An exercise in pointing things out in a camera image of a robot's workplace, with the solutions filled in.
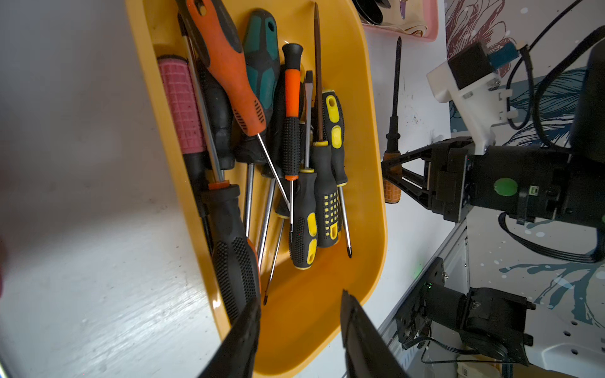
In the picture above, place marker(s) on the beige cloth on tray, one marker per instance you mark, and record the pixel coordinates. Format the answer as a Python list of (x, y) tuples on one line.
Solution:
[(402, 16)]

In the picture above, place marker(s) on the slim orange black screwdriver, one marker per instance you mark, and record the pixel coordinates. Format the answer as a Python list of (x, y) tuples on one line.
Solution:
[(291, 137)]

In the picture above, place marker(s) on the green black screwdriver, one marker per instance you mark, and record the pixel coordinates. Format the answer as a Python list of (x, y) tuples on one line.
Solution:
[(263, 69)]

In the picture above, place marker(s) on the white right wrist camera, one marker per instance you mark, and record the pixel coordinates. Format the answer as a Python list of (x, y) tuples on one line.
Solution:
[(470, 80)]

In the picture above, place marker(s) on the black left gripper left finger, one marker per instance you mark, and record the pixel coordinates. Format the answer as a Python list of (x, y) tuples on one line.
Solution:
[(236, 355)]

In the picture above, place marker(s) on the brown handled screwdriver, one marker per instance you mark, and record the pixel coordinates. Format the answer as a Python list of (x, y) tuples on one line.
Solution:
[(392, 193)]

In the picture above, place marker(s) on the small black yellow screwdriver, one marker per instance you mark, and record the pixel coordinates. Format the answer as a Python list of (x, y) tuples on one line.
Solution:
[(304, 242)]

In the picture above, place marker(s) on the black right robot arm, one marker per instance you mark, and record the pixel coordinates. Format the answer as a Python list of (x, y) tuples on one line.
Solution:
[(587, 131)]

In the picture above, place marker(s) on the large black yellow-capped screwdriver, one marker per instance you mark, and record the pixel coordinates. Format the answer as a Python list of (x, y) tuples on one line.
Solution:
[(233, 258)]

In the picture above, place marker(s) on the black yellow deli screwdriver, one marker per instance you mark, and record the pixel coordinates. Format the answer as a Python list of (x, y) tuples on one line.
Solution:
[(321, 155)]

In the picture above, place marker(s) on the large orange black screwdriver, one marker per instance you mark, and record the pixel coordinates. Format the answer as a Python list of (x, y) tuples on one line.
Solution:
[(217, 42)]

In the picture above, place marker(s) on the pink handled screwdriver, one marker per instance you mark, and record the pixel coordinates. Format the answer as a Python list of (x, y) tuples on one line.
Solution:
[(179, 90)]

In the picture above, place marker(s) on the yellow plastic storage box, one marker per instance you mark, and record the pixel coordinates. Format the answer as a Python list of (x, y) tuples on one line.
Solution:
[(302, 316)]

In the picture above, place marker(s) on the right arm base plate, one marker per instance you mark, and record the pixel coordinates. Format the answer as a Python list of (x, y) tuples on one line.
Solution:
[(411, 319)]

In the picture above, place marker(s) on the pink plastic tray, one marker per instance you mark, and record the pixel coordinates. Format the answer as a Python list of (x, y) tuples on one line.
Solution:
[(371, 17)]

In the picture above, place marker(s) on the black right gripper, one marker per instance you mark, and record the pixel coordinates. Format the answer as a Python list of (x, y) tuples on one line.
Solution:
[(525, 183)]

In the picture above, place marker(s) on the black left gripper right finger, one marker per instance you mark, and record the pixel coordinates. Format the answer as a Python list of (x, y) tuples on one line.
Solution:
[(366, 354)]

